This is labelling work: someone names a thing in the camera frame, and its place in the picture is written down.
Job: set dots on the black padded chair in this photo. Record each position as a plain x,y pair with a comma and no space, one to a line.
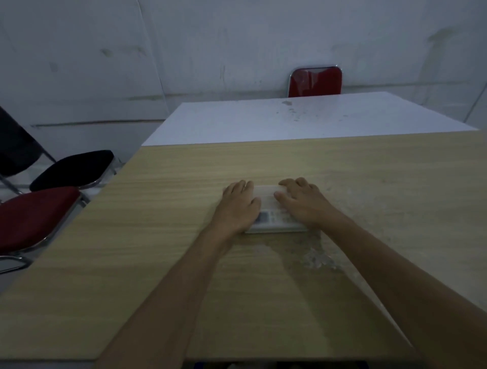
72,169

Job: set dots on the white table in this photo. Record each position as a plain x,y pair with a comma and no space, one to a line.
296,116

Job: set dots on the person's left forearm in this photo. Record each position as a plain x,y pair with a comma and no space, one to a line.
171,304

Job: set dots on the person's right hand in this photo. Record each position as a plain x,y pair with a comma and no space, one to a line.
308,207

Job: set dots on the red chair with chrome backrest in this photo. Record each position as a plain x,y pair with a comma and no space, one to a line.
315,81

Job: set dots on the person's right thumb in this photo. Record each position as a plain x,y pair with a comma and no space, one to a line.
281,199

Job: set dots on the person's right forearm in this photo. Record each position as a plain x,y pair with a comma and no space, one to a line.
411,289

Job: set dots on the person's left hand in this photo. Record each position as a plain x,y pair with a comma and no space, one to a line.
236,211

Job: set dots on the red padded chair seat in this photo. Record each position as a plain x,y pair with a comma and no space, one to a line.
34,216

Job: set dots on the person's left thumb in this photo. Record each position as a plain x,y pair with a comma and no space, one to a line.
258,208

